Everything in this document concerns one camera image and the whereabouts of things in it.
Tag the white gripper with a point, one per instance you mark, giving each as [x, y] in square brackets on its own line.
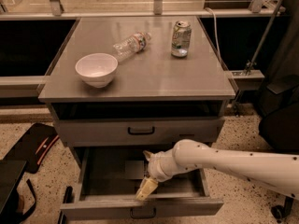
[154, 169]

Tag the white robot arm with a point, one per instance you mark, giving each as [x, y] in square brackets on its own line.
[277, 172]

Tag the open middle drawer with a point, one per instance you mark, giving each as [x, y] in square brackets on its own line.
[110, 177]

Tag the closed upper drawer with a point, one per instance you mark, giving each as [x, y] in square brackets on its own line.
[113, 132]

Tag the grey drawer cabinet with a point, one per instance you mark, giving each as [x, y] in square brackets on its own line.
[150, 85]

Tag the clear plastic water bottle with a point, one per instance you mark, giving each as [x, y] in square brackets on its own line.
[131, 45]

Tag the white ceramic bowl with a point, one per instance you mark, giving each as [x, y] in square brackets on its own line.
[97, 69]

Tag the black board with orange stripe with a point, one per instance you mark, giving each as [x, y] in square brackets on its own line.
[33, 146]

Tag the green soda can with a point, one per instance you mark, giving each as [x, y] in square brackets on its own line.
[181, 38]

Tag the black office chair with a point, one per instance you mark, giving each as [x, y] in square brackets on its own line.
[279, 96]

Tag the metal clamp stand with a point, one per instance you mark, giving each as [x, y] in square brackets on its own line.
[255, 7]

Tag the black upper drawer handle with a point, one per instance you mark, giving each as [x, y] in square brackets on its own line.
[141, 131]

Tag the black drawer handle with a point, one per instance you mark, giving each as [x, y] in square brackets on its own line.
[143, 213]
[141, 131]

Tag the black middle drawer handle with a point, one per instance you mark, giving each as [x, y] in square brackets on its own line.
[143, 213]

